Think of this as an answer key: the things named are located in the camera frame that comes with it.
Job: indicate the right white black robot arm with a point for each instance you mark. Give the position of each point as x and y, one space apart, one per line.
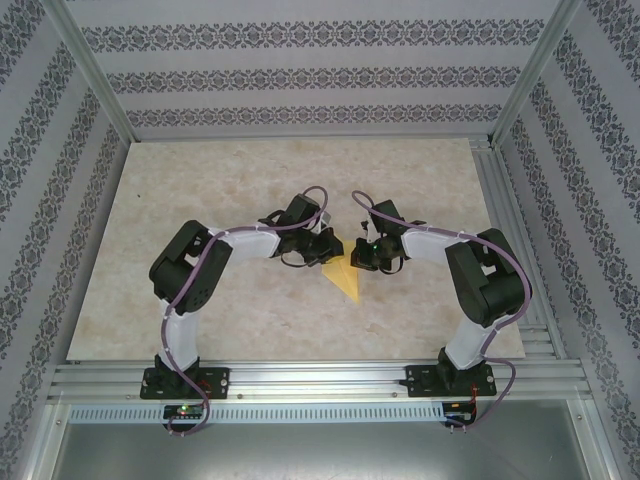
430 245

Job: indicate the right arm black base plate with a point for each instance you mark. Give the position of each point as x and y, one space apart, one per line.
420 380

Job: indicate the circuit board with green light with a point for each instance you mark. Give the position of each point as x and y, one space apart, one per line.
185 411

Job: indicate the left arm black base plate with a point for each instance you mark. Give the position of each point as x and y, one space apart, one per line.
220 382

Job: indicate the yellow paper sheet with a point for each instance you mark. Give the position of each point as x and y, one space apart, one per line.
345 280

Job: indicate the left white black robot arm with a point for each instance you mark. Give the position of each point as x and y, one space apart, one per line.
250 245

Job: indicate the aluminium frame post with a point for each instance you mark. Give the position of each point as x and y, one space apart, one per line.
534 75
94 75

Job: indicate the grey sheet metal panel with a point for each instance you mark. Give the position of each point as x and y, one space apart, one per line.
320 455

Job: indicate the circuit board with orange part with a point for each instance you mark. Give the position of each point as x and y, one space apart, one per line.
457 407

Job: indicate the aluminium mounting rail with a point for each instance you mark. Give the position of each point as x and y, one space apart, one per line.
320 380

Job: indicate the aluminium side rail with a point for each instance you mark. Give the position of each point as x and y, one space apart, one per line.
500 200

